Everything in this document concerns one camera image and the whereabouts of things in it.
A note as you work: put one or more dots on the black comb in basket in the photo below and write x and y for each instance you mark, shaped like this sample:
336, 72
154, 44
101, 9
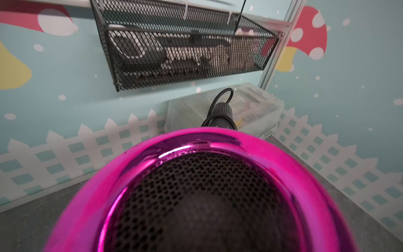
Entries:
145, 53

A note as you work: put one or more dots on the black wire mesh basket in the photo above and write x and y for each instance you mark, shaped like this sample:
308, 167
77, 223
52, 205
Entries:
251, 44

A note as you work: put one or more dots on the black magenta hair dryer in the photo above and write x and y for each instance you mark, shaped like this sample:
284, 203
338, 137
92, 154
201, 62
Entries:
202, 190

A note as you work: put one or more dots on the green clear-lid storage box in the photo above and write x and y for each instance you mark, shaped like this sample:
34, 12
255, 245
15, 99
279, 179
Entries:
255, 112

